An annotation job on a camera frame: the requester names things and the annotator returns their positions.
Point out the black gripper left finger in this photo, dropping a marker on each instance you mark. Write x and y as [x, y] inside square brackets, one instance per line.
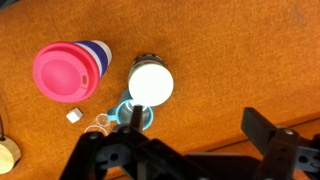
[110, 153]

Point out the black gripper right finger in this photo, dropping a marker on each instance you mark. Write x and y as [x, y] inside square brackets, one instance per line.
[283, 153]

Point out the orange fabric couch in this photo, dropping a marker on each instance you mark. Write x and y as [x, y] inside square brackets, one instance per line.
[216, 40]

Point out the small clear plastic cup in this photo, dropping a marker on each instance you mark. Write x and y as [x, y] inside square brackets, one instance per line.
[100, 124]

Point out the small white cube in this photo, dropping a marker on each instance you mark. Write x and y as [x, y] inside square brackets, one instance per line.
[74, 115]

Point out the white blue cup pink lid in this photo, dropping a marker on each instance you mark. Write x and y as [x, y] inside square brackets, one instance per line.
[66, 71]

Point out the wooden round object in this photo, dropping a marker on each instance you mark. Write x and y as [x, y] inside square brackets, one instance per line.
[8, 155]

